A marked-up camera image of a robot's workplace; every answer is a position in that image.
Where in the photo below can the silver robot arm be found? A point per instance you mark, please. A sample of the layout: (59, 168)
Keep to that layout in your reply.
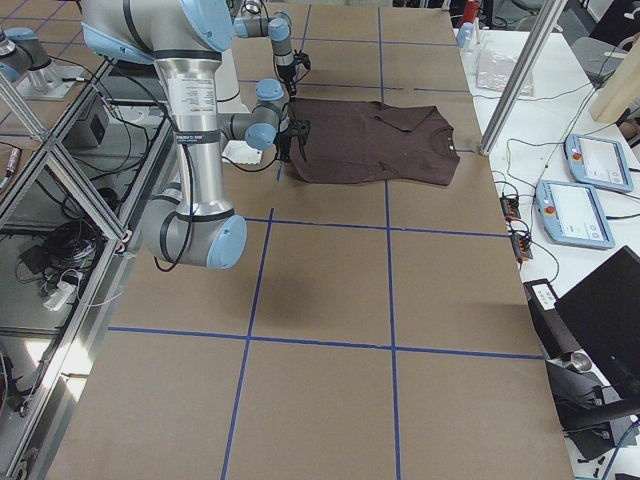
(278, 29)
(191, 221)

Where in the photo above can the aluminium frame cage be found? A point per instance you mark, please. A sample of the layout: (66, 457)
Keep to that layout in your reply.
(69, 211)

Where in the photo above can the near blue teach pendant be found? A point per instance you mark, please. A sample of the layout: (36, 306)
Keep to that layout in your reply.
(572, 215)

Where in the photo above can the dark brown t-shirt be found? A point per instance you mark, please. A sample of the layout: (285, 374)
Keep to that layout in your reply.
(353, 142)

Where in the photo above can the black monitor on stand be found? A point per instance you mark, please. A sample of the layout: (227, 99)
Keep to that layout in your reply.
(602, 314)

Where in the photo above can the red cylinder bottle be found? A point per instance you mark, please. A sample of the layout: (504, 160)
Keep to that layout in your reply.
(470, 11)

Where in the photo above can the white power strip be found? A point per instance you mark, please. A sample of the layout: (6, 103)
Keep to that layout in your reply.
(59, 297)

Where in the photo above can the far blue teach pendant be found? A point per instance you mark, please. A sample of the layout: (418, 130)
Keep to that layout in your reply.
(598, 162)

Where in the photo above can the orange black circuit board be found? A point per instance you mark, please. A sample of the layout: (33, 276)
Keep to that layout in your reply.
(510, 208)

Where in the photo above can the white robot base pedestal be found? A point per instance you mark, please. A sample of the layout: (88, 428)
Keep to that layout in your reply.
(229, 100)

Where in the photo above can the black box with label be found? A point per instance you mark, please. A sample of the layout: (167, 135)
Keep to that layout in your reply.
(557, 340)

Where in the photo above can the blue teach pendant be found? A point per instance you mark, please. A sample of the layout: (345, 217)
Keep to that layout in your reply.
(598, 162)
(572, 215)

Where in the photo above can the aluminium frame post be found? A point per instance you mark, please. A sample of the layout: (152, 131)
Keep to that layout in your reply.
(535, 42)

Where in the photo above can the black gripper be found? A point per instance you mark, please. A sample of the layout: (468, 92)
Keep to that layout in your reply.
(288, 77)
(285, 141)

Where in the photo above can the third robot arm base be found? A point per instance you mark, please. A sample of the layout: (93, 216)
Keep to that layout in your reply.
(33, 72)

